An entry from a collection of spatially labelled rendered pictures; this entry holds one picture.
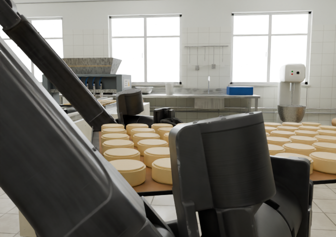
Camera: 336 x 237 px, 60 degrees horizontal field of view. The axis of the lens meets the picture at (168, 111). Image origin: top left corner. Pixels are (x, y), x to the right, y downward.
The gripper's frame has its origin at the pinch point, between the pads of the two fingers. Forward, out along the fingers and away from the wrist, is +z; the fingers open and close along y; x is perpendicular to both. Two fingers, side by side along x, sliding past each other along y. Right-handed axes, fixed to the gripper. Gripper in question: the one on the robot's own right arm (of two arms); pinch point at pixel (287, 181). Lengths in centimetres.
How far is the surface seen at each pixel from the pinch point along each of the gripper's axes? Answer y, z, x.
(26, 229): -85, 71, 172
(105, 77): 17, 153, 176
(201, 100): -17, 406, 202
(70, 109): -12, 137, 204
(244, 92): -4, 443, 141
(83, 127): -21, 111, 159
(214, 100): -17, 415, 183
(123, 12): 143, 397, 360
